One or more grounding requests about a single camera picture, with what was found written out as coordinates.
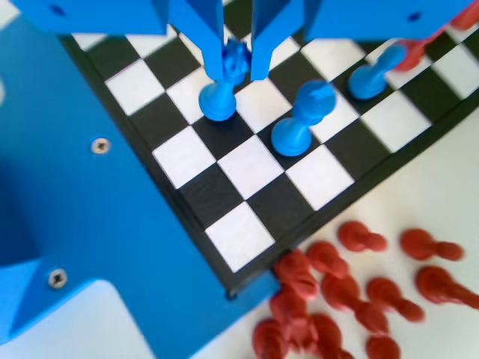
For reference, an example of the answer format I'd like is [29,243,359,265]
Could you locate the silver plate screw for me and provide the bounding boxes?
[47,268,68,289]
[91,137,112,154]

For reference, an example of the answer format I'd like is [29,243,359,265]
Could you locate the blue chess king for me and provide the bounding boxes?
[270,80,337,158]

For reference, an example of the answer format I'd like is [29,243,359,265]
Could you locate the red chess pawn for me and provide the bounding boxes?
[366,334,401,359]
[338,220,388,254]
[366,276,426,325]
[391,31,446,74]
[399,227,465,263]

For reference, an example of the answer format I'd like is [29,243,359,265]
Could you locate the red chess piece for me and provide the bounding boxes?
[310,313,344,359]
[306,241,351,280]
[269,295,311,326]
[252,319,289,359]
[272,250,319,300]
[320,272,390,334]
[287,317,319,352]

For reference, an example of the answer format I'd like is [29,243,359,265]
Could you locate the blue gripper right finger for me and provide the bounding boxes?
[249,0,306,82]

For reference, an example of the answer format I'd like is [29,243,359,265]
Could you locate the blue chess queen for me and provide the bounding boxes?
[198,37,252,123]

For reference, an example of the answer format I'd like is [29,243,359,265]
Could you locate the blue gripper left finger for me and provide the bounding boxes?
[168,0,225,84]

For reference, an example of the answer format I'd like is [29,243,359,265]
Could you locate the black white chessboard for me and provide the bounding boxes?
[61,0,479,296]

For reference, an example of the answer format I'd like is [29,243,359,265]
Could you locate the blue chess pawn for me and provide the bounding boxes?
[347,44,408,101]

